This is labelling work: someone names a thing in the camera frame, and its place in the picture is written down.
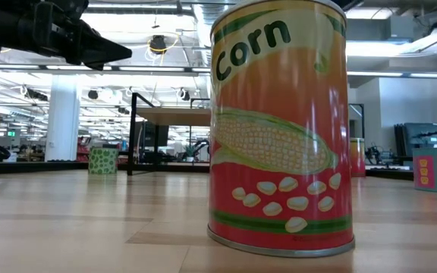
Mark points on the black background robot arm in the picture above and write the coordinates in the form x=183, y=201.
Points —
x=374, y=154

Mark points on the black ceiling spotlight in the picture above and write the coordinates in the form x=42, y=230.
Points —
x=92, y=94
x=184, y=94

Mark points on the long ceiling light bar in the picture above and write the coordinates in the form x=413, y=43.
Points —
x=150, y=68
x=393, y=74

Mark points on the black aluminium table frame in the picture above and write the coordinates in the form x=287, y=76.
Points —
x=32, y=167

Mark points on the large corn label can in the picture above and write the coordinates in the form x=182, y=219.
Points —
x=279, y=132

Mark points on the orange and red can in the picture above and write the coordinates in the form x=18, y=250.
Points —
x=357, y=159

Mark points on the green exit sign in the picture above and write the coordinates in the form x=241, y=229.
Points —
x=11, y=133

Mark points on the black round ceiling device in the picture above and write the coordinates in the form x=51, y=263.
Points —
x=158, y=43

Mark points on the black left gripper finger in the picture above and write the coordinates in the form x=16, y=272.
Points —
x=97, y=41
x=97, y=57

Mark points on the white building column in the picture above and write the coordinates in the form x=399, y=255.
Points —
x=63, y=121

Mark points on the green peas label can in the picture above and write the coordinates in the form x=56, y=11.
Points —
x=103, y=161

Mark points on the grey computer monitor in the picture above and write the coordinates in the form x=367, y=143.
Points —
x=421, y=132

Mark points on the black-framed wooden shelf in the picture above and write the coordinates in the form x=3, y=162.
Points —
x=173, y=115

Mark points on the small green background plant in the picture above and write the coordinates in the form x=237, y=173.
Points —
x=190, y=152

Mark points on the red background equipment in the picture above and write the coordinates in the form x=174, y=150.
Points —
x=83, y=151

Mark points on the teal and pink can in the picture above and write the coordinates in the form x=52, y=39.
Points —
x=436, y=170

